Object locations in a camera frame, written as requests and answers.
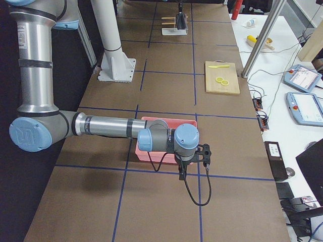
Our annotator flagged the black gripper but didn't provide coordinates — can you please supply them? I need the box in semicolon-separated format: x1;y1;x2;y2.
178;160;193;180

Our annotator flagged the grey cleaning cloth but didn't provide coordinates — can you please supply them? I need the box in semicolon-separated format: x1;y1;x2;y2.
176;13;188;30

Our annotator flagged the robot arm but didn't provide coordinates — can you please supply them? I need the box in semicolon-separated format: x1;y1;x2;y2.
162;0;186;13
8;1;202;180

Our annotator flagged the pink plastic bin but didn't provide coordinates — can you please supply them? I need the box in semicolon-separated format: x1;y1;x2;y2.
135;116;197;165

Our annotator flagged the front lemon slice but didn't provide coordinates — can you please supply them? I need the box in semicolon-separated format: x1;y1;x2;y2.
221;80;229;86

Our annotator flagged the lemon slice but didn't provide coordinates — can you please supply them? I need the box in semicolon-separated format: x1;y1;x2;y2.
221;80;229;86
216;77;223;83

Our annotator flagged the rear lemon slice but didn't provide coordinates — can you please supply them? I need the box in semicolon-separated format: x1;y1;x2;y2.
216;77;223;83

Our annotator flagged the black box with label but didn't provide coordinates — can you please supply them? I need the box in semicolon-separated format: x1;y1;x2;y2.
264;141;288;182

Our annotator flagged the bamboo cutting board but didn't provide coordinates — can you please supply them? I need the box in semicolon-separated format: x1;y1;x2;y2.
205;61;240;95

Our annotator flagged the yellow plastic knife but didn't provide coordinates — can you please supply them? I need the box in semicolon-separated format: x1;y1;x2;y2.
207;65;230;69

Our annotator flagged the near teach pendant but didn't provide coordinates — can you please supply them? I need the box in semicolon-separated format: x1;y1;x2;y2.
286;92;322;127

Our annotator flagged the teach pendant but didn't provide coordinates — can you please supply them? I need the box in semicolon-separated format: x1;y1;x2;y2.
283;64;322;93
286;92;322;127

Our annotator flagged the inner wooden rack rod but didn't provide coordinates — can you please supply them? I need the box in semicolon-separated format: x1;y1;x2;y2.
161;22;176;25

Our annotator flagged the wooden rack rod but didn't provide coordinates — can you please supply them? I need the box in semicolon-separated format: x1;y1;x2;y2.
161;22;176;25
161;17;176;20

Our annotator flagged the far teach pendant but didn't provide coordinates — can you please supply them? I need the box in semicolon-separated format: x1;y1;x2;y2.
283;64;322;93

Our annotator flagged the outer wooden rack rod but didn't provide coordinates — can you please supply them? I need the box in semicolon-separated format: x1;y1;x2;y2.
161;17;176;20

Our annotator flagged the red cylinder bottle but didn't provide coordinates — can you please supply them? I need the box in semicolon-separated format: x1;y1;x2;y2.
231;0;243;20

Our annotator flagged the braided camera cable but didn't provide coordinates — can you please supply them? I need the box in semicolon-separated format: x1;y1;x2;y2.
148;148;212;206

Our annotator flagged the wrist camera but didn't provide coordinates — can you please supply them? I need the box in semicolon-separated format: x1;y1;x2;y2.
194;144;211;167

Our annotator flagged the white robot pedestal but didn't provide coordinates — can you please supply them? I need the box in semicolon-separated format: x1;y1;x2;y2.
91;0;136;83

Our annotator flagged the aluminium frame post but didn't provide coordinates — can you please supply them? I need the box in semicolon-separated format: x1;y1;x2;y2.
241;0;287;79

